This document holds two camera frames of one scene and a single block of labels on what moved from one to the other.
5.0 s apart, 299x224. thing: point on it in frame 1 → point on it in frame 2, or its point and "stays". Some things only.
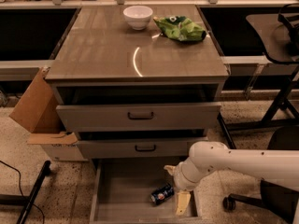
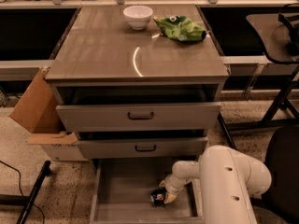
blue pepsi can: (160, 195) stays
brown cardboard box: (39, 111) stays
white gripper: (179, 177) → (169, 186)
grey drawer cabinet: (137, 81) stays
